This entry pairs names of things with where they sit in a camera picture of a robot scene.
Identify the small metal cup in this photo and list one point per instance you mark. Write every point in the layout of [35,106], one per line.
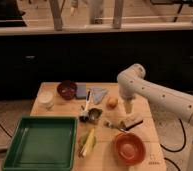
[94,114]

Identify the white handled brush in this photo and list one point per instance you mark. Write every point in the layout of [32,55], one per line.
[84,115]

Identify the yellow green corn cob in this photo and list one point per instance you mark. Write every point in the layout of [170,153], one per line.
[87,143]

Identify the yellow-orange apple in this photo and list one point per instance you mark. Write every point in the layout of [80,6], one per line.
[112,102]

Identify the white cup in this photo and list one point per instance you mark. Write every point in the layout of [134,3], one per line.
[46,99]

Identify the black and white block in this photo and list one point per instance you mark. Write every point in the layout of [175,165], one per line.
[131,121]

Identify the light blue cloth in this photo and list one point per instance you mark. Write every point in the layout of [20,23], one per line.
[98,94]

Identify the dark red bowl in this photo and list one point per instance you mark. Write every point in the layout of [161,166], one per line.
[67,89]

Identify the orange plastic bowl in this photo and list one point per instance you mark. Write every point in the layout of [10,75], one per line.
[129,149]

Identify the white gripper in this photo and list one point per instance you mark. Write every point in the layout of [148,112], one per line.
[127,101]

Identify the green plastic tray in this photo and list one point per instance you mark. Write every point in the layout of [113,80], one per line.
[42,144]

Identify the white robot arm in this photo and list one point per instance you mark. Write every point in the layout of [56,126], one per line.
[131,81]

